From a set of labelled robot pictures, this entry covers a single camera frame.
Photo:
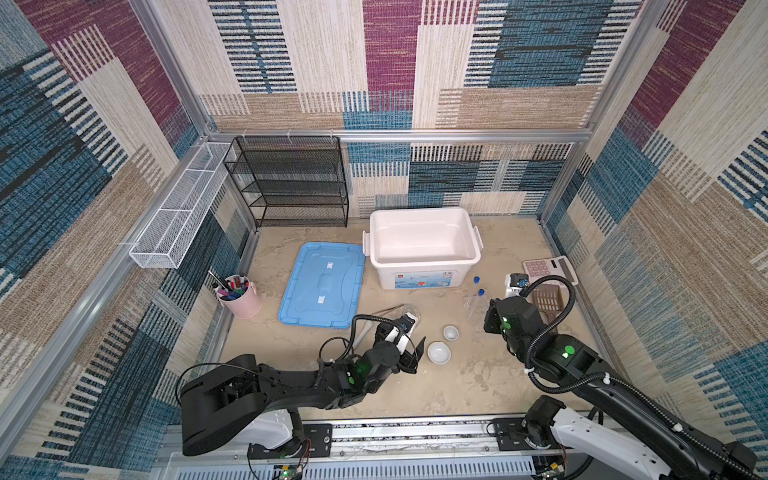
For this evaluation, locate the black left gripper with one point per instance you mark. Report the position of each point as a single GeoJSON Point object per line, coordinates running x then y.
{"type": "Point", "coordinates": [402, 365]}

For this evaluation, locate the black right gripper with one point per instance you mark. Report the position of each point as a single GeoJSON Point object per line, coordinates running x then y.
{"type": "Point", "coordinates": [492, 316]}

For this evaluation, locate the clear test tube rack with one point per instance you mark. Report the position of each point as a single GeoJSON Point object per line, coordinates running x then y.
{"type": "Point", "coordinates": [478, 313]}

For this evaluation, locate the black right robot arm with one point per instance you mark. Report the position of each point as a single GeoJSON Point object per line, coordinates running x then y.
{"type": "Point", "coordinates": [587, 406]}

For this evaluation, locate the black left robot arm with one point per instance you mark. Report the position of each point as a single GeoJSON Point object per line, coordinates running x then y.
{"type": "Point", "coordinates": [219, 404]}

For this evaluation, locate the white evaporating dish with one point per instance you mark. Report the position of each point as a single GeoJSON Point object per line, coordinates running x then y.
{"type": "Point", "coordinates": [439, 353]}

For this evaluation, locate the brown slotted scoop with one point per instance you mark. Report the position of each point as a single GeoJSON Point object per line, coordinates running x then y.
{"type": "Point", "coordinates": [549, 300]}

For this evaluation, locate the clear glass flask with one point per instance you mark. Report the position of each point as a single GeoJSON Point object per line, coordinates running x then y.
{"type": "Point", "coordinates": [409, 316]}

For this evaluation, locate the small white crucible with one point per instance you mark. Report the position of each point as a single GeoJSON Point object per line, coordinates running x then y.
{"type": "Point", "coordinates": [451, 333]}

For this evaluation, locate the metal tweezers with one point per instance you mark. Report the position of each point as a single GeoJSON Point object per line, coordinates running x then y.
{"type": "Point", "coordinates": [388, 312]}

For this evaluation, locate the white pestle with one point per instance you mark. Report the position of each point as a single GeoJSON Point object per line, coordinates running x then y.
{"type": "Point", "coordinates": [358, 338]}

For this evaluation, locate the pink calculator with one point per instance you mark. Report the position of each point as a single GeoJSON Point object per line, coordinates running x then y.
{"type": "Point", "coordinates": [558, 266]}

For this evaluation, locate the blue plastic box lid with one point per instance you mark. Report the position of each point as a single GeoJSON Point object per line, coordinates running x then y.
{"type": "Point", "coordinates": [324, 286]}

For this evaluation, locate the white plastic storage box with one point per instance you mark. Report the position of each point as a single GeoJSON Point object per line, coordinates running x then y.
{"type": "Point", "coordinates": [422, 248]}

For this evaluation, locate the pink pen cup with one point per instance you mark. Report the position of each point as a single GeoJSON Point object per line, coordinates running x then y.
{"type": "Point", "coordinates": [237, 294]}

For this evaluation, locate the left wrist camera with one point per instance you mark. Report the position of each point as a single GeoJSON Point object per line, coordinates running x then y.
{"type": "Point", "coordinates": [400, 328]}

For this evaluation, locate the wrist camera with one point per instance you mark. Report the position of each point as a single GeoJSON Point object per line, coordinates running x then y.
{"type": "Point", "coordinates": [515, 283]}
{"type": "Point", "coordinates": [400, 328]}

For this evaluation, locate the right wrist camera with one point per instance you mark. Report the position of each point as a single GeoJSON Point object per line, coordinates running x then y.
{"type": "Point", "coordinates": [515, 283]}

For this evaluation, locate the aluminium front rail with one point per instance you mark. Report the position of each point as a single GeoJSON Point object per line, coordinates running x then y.
{"type": "Point", "coordinates": [431, 447]}

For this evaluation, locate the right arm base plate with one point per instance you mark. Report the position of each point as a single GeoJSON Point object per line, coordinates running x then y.
{"type": "Point", "coordinates": [511, 434]}

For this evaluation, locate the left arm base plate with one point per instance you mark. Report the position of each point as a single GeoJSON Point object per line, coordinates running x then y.
{"type": "Point", "coordinates": [300, 441]}

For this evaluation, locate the black wire shelf rack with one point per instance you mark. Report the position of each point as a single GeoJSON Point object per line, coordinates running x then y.
{"type": "Point", "coordinates": [290, 181]}

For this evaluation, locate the white mesh wall basket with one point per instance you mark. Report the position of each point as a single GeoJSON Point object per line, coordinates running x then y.
{"type": "Point", "coordinates": [166, 239]}

